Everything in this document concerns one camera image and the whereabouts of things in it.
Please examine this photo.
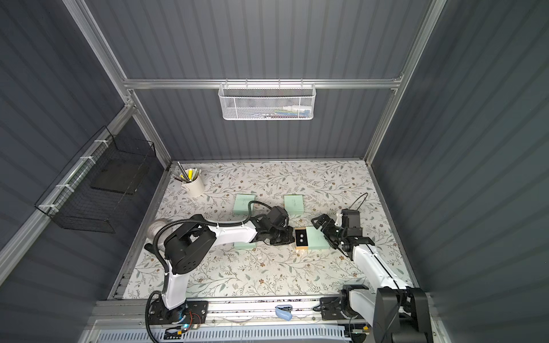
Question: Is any mint green drawer jewelry box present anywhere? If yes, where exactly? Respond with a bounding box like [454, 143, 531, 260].
[295, 227, 330, 251]
[233, 242, 257, 250]

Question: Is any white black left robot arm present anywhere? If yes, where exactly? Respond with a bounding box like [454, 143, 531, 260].
[144, 207, 295, 325]

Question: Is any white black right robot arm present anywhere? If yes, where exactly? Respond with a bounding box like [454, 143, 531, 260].
[311, 209, 434, 342]

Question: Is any blue stapler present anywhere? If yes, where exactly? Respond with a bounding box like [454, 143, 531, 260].
[275, 304, 293, 321]

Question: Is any white pen cup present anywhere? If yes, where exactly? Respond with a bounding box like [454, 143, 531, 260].
[173, 162, 205, 197]

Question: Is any white tape roll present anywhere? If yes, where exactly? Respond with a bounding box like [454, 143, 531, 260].
[146, 219, 170, 241]

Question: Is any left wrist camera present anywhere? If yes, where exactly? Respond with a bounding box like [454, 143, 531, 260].
[267, 206, 289, 230]

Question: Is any black camera cable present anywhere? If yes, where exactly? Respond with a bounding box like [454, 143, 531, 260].
[350, 192, 370, 212]

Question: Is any white wire mesh basket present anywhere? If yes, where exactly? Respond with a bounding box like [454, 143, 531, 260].
[218, 84, 317, 121]

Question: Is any black wire mesh basket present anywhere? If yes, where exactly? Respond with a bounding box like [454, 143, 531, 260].
[34, 129, 157, 234]

